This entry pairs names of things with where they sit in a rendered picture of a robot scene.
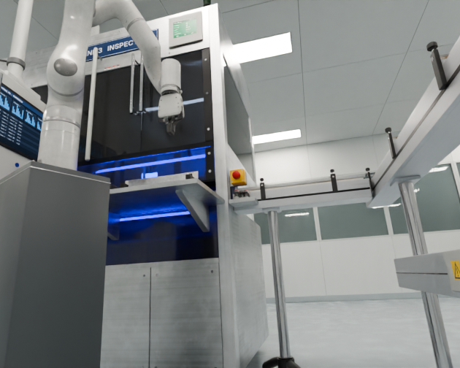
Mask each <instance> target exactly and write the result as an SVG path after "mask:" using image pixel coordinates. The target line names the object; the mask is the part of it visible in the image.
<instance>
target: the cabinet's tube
mask: <svg viewBox="0 0 460 368"><path fill-rule="evenodd" d="M33 1H34V0H19V2H18V10H17V15H16V19H15V27H14V32H13V37H12V46H11V51H10V55H9V58H8V59H7V60H3V59H0V61H2V62H7V66H8V68H7V71H9V72H10V73H12V74H13V75H15V76H16V77H17V78H18V79H19V80H20V81H22V82H23V83H24V80H23V79H22V74H23V71H24V70H25V67H26V63H25V62H24V60H25V55H26V45H27V41H28V31H29V26H30V21H31V12H32V7H33Z"/></svg>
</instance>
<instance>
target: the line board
mask: <svg viewBox="0 0 460 368"><path fill-rule="evenodd" d="M151 31H152V32H153V33H154V35H155V36H156V38H157V40H158V35H159V28H157V29H153V30H151ZM95 47H97V48H98V55H99V56H100V57H101V58H106V57H109V56H112V55H117V54H121V53H127V52H130V51H133V50H139V48H138V47H137V45H136V44H135V42H134V40H133V39H132V38H131V36H127V37H121V38H118V39H113V40H110V41H106V42H101V43H98V44H94V45H89V46H88V51H87V55H86V60H85V62H87V61H92V60H93V49H94V48H95Z"/></svg>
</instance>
